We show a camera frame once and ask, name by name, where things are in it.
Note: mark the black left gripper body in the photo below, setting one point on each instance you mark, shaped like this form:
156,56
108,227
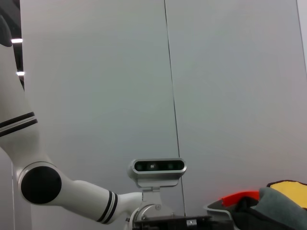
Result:
168,224

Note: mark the yellow towel black edge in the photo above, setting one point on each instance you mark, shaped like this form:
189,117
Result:
290,189

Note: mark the grey perforated storage box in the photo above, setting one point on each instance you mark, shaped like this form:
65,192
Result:
218,209

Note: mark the orange red towel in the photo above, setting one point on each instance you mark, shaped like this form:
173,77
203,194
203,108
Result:
237,197

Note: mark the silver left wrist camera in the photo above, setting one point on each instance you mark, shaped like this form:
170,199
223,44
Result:
157,166

